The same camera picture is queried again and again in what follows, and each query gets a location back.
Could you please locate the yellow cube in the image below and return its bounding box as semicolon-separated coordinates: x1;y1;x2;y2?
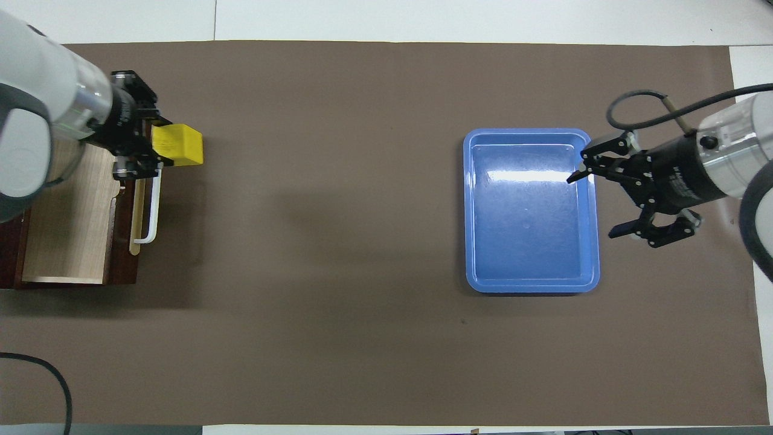
151;124;204;167

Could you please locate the wooden drawer with white handle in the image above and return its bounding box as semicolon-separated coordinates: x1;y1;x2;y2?
21;121;165;286

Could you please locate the brown table mat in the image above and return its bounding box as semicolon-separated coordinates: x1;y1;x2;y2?
0;39;771;427

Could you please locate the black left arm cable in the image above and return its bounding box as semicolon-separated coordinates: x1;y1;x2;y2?
0;352;73;435

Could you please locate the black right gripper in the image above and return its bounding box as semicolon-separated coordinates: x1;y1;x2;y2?
566;132;728;248

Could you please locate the blue plastic tray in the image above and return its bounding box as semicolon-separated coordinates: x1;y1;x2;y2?
463;128;601;294

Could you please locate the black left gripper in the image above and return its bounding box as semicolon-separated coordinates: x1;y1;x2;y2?
91;71;173;181

